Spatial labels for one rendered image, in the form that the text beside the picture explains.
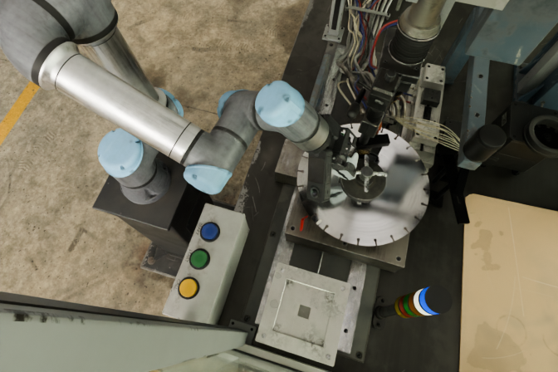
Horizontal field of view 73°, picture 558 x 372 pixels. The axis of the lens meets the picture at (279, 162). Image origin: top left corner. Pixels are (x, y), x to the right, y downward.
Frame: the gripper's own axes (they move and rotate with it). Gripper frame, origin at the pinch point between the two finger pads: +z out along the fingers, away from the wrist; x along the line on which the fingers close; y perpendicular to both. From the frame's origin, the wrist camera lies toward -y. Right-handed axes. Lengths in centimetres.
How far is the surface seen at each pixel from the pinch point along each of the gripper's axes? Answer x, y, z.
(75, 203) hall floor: 155, -35, 19
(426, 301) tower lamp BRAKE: -25.8, -20.9, -10.0
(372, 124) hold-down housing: -6.8, 9.8, -10.3
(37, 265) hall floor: 151, -67, 13
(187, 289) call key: 24.3, -37.1, -13.1
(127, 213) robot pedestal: 60, -27, -13
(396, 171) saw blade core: -6.8, 6.7, 9.8
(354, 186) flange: -0.3, -1.0, 3.0
